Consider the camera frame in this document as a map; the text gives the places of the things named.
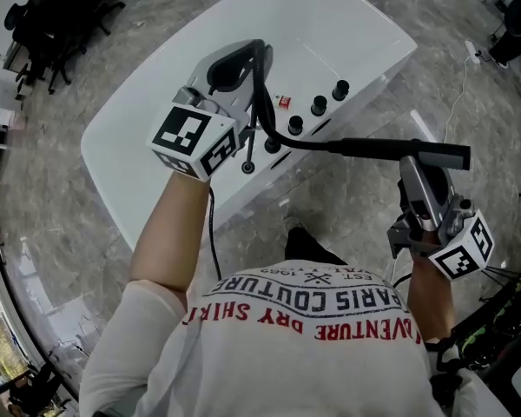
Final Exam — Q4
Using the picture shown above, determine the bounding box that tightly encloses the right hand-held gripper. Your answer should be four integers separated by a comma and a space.
386, 155, 496, 282

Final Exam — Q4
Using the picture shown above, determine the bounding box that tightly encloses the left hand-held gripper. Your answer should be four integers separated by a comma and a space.
146, 39, 274, 182

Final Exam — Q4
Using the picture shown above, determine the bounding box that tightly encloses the person's right forearm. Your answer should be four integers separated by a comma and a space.
406, 249, 457, 347

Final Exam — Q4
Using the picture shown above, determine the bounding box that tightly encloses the person's left forearm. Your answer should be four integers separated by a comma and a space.
129, 172, 214, 308

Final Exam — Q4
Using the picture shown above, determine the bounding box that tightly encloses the white bathtub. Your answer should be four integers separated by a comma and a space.
80, 0, 419, 255

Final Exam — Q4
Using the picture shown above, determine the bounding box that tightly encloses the person's black trouser leg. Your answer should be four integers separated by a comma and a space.
284, 227, 348, 267

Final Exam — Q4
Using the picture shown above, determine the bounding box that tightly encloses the black office chair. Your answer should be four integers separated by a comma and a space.
60, 0, 127, 36
3, 0, 90, 97

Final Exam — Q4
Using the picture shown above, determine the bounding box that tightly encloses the white power strip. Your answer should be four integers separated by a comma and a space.
464, 39, 483, 65

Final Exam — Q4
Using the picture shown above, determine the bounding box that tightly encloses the person's white printed shirt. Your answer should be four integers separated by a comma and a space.
78, 258, 483, 417

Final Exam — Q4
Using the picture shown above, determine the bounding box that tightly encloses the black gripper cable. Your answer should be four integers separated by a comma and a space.
207, 187, 223, 281

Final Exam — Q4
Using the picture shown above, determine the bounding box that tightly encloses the black harness strap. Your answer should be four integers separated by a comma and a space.
425, 334, 465, 407

